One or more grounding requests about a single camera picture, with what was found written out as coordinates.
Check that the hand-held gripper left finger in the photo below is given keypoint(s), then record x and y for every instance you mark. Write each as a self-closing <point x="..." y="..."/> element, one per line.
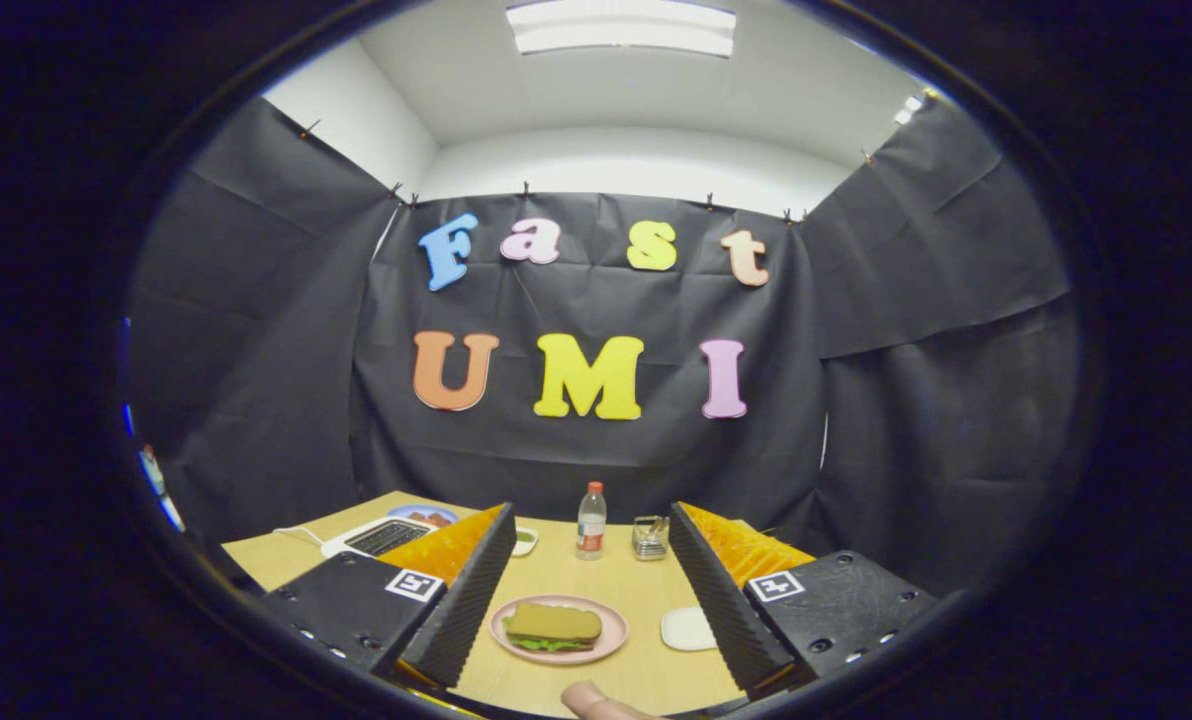
<point x="466" y="605"/>

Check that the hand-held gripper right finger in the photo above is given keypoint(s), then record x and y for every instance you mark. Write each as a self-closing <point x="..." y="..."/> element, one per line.
<point x="716" y="600"/>

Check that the green lettuce leaf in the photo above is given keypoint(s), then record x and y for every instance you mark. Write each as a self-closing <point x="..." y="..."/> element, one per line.
<point x="541" y="645"/>

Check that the brown bread slice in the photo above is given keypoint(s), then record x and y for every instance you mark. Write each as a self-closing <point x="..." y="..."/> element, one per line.
<point x="556" y="622"/>

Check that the small white dish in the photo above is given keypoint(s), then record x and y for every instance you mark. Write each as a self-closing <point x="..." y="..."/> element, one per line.
<point x="686" y="630"/>

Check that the white divided condiment dish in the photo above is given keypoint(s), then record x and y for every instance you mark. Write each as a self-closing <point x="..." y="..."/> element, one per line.
<point x="526" y="545"/>

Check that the red food pieces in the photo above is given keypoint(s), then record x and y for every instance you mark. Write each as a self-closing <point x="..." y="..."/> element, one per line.
<point x="436" y="518"/>

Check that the pink plate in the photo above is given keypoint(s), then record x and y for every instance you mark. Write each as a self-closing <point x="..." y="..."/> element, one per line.
<point x="611" y="630"/>

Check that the blue plate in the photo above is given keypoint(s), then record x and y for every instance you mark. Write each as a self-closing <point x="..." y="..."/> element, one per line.
<point x="406" y="512"/>

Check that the white toaster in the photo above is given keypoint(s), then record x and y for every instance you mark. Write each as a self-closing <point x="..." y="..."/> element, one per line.
<point x="341" y="545"/>

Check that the clear water bottle red cap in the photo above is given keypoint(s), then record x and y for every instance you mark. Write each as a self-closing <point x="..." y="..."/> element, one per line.
<point x="591" y="530"/>

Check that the black backdrop cloth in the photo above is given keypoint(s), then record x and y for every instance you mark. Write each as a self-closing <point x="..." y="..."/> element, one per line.
<point x="596" y="460"/>

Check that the small ceiling light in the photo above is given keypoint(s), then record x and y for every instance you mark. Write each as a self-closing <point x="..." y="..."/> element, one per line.
<point x="909" y="108"/>

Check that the long ceiling light panel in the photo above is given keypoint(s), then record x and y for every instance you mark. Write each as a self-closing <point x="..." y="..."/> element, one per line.
<point x="621" y="28"/>

